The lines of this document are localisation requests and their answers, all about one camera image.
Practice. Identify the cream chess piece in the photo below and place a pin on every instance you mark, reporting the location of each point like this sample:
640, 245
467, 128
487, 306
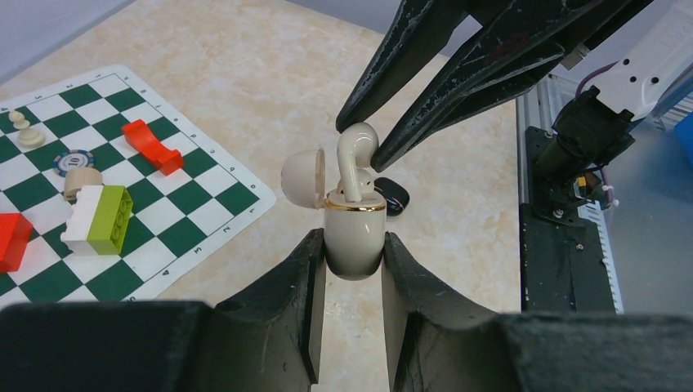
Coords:
28, 137

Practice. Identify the green white chessboard mat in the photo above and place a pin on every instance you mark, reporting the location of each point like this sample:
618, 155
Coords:
177, 221

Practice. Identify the black earbud charging case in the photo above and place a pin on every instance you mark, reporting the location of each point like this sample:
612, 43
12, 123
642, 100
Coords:
396, 196

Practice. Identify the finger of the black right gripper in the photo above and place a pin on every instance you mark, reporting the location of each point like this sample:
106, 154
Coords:
418, 32
519, 43

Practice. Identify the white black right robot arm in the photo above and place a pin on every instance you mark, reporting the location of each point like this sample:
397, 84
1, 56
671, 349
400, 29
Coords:
594, 127

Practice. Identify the white earbud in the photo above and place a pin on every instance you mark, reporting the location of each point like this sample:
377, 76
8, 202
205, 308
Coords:
356, 146
365, 181

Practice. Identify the green white toy brick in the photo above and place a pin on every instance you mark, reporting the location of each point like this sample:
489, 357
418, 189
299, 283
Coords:
99, 220

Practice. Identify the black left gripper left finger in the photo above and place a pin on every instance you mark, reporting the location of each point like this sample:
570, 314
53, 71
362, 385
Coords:
266, 337

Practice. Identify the white earbud charging case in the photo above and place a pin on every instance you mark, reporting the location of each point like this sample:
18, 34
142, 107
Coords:
354, 233

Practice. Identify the small grey round piece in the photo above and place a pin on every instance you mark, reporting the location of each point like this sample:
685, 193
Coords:
69, 160

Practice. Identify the red toy brick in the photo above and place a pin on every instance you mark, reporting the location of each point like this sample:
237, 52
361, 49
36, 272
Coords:
15, 234
139, 136

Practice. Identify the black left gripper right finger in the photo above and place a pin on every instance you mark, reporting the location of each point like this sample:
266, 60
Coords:
439, 340

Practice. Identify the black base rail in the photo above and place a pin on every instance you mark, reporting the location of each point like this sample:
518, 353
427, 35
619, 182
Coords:
566, 260

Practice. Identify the beige wooden block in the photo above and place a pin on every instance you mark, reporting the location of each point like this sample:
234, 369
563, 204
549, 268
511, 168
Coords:
77, 177

